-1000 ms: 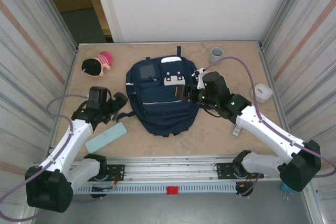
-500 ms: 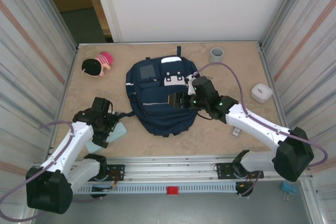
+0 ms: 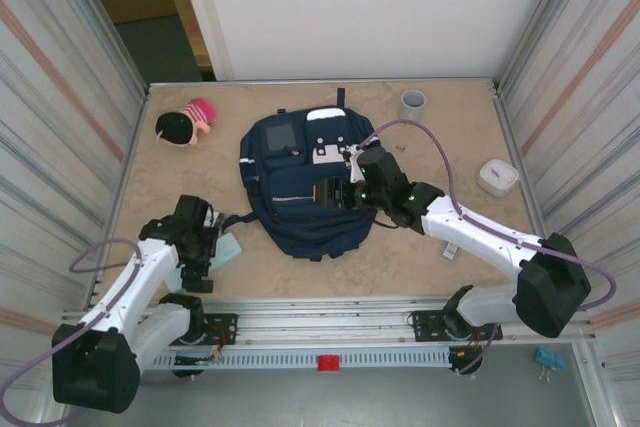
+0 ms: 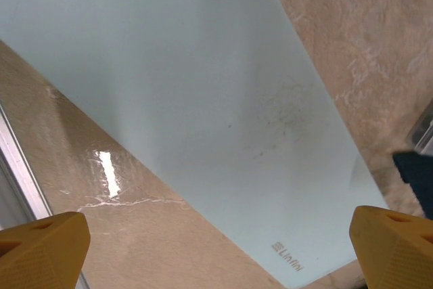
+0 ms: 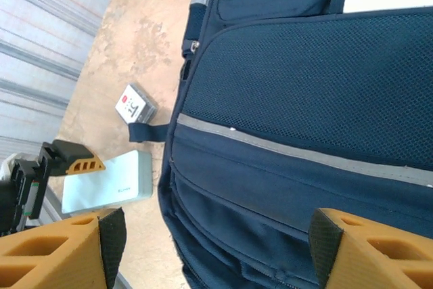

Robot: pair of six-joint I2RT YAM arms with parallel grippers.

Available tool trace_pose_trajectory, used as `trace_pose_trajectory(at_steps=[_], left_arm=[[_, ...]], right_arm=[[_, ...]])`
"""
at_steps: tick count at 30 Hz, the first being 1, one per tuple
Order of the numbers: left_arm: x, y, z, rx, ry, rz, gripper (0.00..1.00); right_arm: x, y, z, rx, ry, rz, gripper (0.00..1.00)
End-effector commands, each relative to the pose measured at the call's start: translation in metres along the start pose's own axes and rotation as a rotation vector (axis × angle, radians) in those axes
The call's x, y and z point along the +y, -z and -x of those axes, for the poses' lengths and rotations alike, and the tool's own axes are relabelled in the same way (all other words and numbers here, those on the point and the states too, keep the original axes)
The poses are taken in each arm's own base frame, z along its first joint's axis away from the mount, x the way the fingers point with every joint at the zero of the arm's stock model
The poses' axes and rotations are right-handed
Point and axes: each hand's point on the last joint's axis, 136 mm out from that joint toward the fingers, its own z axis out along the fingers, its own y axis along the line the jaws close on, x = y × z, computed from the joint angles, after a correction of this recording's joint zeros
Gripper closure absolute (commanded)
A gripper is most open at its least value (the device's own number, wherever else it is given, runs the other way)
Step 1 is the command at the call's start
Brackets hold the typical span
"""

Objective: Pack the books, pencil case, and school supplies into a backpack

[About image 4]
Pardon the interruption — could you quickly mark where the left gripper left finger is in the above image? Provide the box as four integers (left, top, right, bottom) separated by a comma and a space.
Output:
0, 212, 91, 289

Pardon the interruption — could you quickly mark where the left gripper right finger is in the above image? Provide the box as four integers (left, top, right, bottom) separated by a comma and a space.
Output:
350, 205, 433, 289

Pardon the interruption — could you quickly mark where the navy blue backpack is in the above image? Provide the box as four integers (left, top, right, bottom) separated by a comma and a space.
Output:
392, 152, 433, 221

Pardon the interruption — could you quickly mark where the small black card pack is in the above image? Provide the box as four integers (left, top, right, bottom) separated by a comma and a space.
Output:
407, 99, 433, 154

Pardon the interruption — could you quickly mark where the light blue pencil case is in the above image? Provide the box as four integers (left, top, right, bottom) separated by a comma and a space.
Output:
0, 0, 390, 289

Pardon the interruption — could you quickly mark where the aluminium frame rail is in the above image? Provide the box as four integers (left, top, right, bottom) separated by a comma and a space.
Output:
0, 102, 91, 289

